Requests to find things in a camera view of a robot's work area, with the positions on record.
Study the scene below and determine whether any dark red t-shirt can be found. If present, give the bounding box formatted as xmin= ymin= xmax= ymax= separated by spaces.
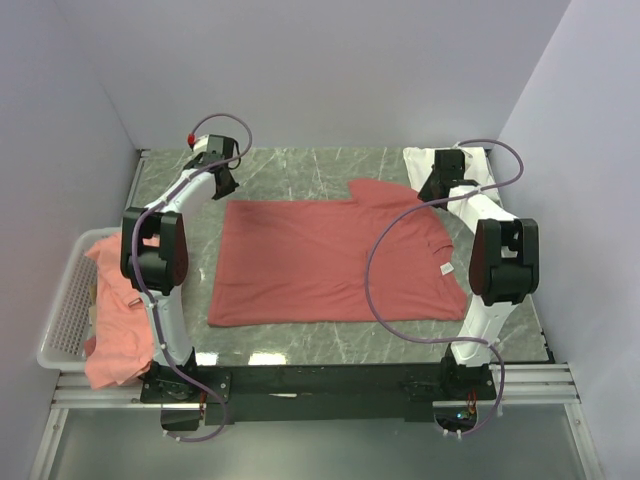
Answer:
xmin=208 ymin=178 xmax=467 ymax=327

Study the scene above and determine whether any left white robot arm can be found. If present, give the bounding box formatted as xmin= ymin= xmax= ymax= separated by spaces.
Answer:
xmin=120 ymin=135 xmax=241 ymax=390

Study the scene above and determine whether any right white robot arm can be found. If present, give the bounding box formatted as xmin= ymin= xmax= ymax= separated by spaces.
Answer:
xmin=404 ymin=147 xmax=540 ymax=368

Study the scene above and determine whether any folded white t-shirt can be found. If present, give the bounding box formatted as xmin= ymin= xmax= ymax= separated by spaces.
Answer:
xmin=403 ymin=147 xmax=494 ymax=192

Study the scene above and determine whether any salmon pink t-shirt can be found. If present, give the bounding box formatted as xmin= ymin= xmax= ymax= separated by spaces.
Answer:
xmin=85 ymin=232 xmax=154 ymax=390

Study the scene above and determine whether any white plastic basket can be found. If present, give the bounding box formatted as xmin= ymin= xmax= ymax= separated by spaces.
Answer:
xmin=37 ymin=227 xmax=118 ymax=373

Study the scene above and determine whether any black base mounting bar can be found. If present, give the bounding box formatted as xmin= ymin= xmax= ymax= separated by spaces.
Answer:
xmin=140 ymin=360 xmax=497 ymax=431

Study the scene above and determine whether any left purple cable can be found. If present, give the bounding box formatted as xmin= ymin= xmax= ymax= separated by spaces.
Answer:
xmin=130 ymin=113 xmax=253 ymax=445

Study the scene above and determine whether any aluminium frame rail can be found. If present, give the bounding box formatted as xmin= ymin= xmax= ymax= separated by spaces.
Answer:
xmin=50 ymin=364 xmax=581 ymax=409

